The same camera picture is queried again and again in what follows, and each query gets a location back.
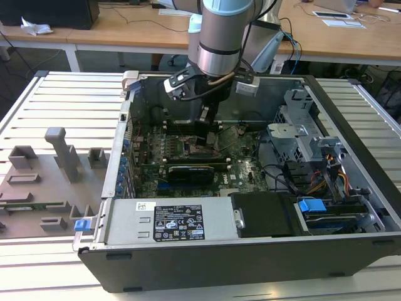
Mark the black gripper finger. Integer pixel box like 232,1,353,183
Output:
194,120,208,147

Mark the metal socket cover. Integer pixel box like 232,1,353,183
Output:
215,124,244,153

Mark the CPU socket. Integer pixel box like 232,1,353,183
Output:
181,134,222,159

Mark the black plastic drive cover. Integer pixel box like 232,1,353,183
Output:
229,192,304,240

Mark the black graphics card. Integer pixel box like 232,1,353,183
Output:
167,164,216,187

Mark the green motherboard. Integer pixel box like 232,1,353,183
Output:
128,122,271,199

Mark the silver metal drive cage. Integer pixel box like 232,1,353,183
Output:
266,88,347,164

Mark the grey case latch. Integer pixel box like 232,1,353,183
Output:
121,70,141,92

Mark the silver power supply unit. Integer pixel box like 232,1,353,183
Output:
93,198,241,247

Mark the wooden desk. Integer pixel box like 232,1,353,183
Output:
0,0,192,73
277,0,401,68

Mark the hard disk in blue carrier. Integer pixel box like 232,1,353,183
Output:
296,197,361,236

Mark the black and silver PC case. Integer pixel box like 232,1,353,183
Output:
72,70,401,294

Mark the grey laptop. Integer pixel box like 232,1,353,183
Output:
315,0,358,14

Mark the grey parts rack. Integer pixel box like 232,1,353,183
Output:
0,126,113,241

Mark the green RAM stick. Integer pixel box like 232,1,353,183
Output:
0,203,65,211

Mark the black computer tower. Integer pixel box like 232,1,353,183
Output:
0,0,100,31

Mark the crumpled white paper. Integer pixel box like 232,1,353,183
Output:
20,16,55,35

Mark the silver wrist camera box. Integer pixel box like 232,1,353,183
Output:
235,70,261,97
162,68,202,102

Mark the blue cable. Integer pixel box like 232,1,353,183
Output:
279,29,304,63

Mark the yellow power wire bundle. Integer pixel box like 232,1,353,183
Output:
308,171,351,196

